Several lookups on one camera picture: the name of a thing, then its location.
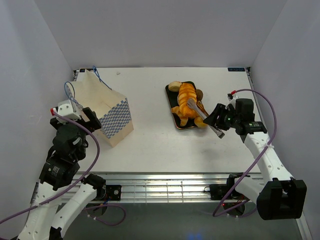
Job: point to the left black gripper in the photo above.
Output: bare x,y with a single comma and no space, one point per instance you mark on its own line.
92,124

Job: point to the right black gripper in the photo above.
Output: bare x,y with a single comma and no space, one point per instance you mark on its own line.
219,110

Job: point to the blue checkered paper bag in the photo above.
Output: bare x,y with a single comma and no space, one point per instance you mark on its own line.
111,107

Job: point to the metal serving tongs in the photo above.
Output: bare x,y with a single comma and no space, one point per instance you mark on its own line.
193,105

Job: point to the brown chocolate swirl bread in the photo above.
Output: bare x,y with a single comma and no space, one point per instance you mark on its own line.
199,94

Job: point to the long twisted orange bread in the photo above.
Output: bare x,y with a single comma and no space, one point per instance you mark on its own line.
186,92

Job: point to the small pale croissant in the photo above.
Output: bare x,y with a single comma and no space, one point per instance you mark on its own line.
183,119

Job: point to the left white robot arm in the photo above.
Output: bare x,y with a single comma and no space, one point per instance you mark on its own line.
46,221

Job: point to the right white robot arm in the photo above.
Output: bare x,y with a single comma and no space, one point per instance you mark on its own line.
282,196

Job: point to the large orange striped croissant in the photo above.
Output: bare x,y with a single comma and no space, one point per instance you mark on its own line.
202,108

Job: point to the dark green gold-rimmed tray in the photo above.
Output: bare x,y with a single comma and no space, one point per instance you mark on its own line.
173,102

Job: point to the pale round bun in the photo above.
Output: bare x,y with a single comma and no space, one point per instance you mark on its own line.
174,86

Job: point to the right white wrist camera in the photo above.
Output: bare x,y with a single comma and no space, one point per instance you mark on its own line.
232,97

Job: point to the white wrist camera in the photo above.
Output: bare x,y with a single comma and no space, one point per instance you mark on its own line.
232,97
67,109

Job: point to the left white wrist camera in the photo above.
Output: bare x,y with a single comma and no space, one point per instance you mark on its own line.
67,109

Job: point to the aluminium frame rail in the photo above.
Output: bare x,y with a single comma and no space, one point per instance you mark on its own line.
158,163

